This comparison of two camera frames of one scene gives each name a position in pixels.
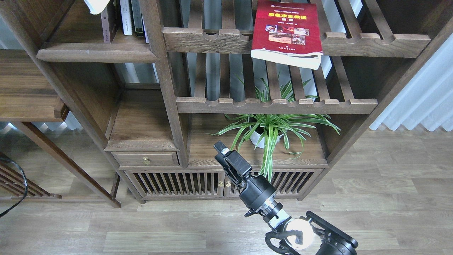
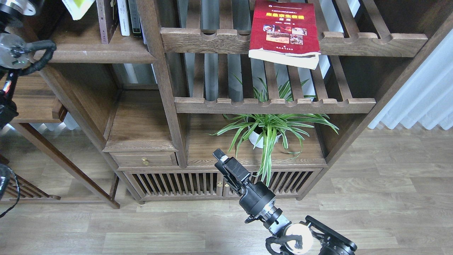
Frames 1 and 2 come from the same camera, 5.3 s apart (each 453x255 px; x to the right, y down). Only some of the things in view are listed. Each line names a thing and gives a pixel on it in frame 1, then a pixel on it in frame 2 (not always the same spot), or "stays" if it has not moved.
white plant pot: x=255 y=137 stays
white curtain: x=427 y=100 stays
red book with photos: x=287 y=33 stays
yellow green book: x=96 y=6 to x=78 y=9
